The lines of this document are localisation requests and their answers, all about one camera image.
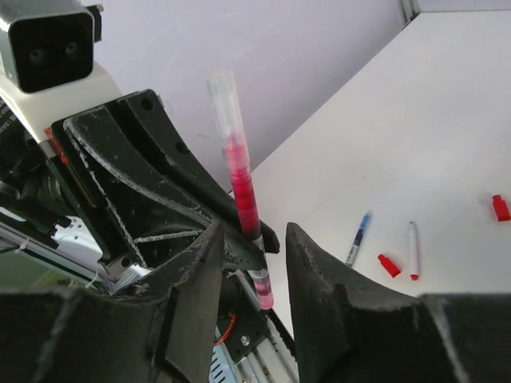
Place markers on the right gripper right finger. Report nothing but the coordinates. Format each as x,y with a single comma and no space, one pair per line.
348,328

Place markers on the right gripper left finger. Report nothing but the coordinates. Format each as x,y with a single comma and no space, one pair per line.
159,329

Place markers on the white pen blue print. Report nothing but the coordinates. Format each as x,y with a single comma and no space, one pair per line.
352,255

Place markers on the clear pen cap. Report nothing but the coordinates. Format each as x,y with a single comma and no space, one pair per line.
485,210
225,102

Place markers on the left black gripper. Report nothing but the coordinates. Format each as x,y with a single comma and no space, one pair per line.
142,194

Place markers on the thin white red pen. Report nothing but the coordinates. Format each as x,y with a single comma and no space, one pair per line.
413,252

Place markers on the aluminium rail frame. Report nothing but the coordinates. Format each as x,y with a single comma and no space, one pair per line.
248,345

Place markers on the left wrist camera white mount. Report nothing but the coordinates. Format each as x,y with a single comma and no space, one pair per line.
48,70

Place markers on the small red pen cap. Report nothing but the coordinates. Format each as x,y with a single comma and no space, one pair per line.
390,266

